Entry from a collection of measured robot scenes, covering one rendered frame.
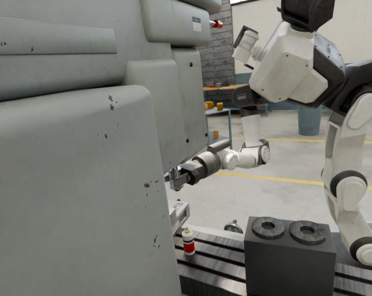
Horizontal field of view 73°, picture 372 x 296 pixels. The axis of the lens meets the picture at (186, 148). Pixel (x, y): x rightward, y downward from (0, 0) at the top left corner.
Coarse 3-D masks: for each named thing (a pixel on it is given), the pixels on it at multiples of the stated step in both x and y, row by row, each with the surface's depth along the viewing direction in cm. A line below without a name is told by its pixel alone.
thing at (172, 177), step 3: (168, 174) 84; (171, 174) 83; (174, 174) 82; (177, 174) 82; (180, 174) 83; (171, 177) 83; (174, 177) 83; (177, 177) 83; (171, 180) 83; (171, 183) 84; (171, 186) 84; (177, 186) 84; (180, 186) 84; (183, 186) 85; (174, 189) 84; (177, 189) 84
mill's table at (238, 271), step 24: (216, 240) 97; (192, 264) 87; (216, 264) 85; (240, 264) 85; (336, 264) 80; (192, 288) 82; (216, 288) 77; (240, 288) 75; (336, 288) 72; (360, 288) 71
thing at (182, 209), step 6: (168, 204) 113; (174, 204) 112; (180, 204) 112; (186, 204) 111; (180, 210) 107; (186, 210) 111; (180, 216) 107; (186, 216) 112; (174, 222) 101; (180, 222) 107; (174, 228) 102; (174, 234) 102
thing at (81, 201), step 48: (48, 96) 29; (96, 96) 26; (144, 96) 32; (0, 144) 18; (48, 144) 21; (96, 144) 25; (144, 144) 32; (0, 192) 18; (48, 192) 21; (96, 192) 25; (144, 192) 32; (0, 240) 18; (48, 240) 21; (96, 240) 26; (144, 240) 33; (0, 288) 18; (48, 288) 21; (96, 288) 26; (144, 288) 34
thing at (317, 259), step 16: (256, 224) 71; (272, 224) 71; (288, 224) 72; (304, 224) 69; (320, 224) 70; (256, 240) 67; (272, 240) 66; (288, 240) 66; (304, 240) 63; (320, 240) 63; (256, 256) 68; (272, 256) 66; (288, 256) 65; (304, 256) 63; (320, 256) 62; (256, 272) 70; (272, 272) 68; (288, 272) 66; (304, 272) 64; (320, 272) 63; (256, 288) 72; (272, 288) 70; (288, 288) 68; (304, 288) 66; (320, 288) 64
